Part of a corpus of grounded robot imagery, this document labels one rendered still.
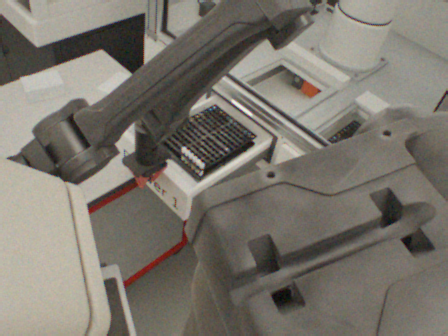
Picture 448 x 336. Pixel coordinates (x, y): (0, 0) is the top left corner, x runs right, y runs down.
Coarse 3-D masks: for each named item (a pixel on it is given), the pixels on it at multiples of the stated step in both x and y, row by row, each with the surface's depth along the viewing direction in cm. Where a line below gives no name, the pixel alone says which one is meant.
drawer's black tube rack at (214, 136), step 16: (208, 112) 128; (224, 112) 128; (192, 128) 122; (208, 128) 122; (224, 128) 123; (240, 128) 125; (160, 144) 120; (192, 144) 117; (208, 144) 118; (224, 144) 123; (240, 144) 124; (208, 160) 114; (224, 160) 119
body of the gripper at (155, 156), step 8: (136, 152) 96; (144, 152) 95; (152, 152) 95; (160, 152) 101; (168, 152) 102; (128, 160) 98; (136, 160) 98; (144, 160) 97; (152, 160) 97; (160, 160) 100; (136, 168) 97; (144, 168) 97; (152, 168) 98; (136, 176) 97
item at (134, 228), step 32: (64, 64) 157; (96, 64) 159; (0, 96) 140; (64, 96) 145; (96, 96) 147; (0, 128) 130; (32, 128) 132; (96, 192) 119; (128, 192) 131; (96, 224) 129; (128, 224) 143; (160, 224) 160; (128, 256) 157; (160, 256) 179
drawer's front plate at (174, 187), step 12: (120, 144) 116; (132, 144) 111; (120, 156) 120; (156, 180) 110; (168, 180) 105; (180, 180) 104; (156, 192) 114; (168, 192) 108; (180, 192) 104; (192, 192) 103; (168, 204) 112; (180, 204) 107; (180, 216) 110
